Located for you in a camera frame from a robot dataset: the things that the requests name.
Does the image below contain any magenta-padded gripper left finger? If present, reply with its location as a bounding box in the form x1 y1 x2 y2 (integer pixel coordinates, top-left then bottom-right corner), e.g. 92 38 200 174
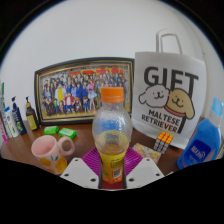
59 147 103 190

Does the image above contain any orange-capped clear drink bottle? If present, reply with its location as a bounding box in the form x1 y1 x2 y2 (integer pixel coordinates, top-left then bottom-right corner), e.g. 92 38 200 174
91 86 133 184

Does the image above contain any tall green and white box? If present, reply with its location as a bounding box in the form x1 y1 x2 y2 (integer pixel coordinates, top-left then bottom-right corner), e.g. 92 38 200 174
0 81 11 139

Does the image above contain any pink mug with orange print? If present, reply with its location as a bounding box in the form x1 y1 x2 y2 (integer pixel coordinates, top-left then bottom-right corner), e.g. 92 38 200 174
30 134 76 176

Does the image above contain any blue detergent bottle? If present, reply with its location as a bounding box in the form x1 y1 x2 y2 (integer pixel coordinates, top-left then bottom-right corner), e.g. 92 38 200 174
176 97 224 170

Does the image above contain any framed group picture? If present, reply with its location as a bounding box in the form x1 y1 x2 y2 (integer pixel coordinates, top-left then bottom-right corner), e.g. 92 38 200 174
34 57 136 126

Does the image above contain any small floral patterned box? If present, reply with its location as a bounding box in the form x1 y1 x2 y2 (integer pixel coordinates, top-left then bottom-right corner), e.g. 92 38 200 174
131 142 162 165

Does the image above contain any white printed gift bag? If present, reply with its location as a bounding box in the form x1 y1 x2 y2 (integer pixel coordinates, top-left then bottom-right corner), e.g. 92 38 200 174
130 29 208 150

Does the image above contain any flat round red coaster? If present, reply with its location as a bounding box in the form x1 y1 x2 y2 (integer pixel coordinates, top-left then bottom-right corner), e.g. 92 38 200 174
100 179 125 190

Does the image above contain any white bottle with blue cap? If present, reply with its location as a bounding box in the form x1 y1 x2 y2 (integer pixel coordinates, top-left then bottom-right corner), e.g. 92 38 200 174
3 106 20 139

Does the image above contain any dark blue pump bottle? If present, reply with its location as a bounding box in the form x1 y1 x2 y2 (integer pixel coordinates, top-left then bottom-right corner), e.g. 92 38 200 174
11 96 28 136

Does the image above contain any puzzle cube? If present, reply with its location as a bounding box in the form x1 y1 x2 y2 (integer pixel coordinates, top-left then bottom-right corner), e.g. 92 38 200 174
153 131 175 155

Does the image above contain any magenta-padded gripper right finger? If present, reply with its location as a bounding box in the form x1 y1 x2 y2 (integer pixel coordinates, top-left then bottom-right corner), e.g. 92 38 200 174
121 147 165 190

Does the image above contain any amber pump bottle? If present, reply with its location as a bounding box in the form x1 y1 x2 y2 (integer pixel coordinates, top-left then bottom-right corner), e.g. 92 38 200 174
25 96 40 132

